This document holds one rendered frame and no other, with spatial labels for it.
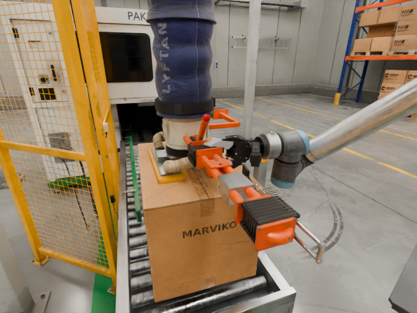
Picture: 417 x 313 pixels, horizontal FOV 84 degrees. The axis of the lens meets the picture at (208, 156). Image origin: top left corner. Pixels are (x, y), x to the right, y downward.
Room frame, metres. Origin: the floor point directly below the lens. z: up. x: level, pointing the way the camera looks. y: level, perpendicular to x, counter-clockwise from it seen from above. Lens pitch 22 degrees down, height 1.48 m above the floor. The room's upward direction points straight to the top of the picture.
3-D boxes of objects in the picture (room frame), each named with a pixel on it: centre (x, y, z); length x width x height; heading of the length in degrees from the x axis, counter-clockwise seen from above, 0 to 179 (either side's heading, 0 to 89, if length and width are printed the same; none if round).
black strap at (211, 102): (0.92, 0.09, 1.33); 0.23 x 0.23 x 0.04
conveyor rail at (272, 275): (1.78, 0.05, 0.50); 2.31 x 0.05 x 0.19; 19
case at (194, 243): (0.91, 0.09, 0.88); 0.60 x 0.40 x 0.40; 17
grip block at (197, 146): (0.68, 0.01, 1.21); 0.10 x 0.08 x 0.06; 109
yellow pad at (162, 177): (0.89, 0.18, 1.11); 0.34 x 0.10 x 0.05; 19
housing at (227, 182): (0.48, -0.06, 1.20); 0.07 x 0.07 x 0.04; 19
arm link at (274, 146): (0.75, -0.20, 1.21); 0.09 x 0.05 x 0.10; 19
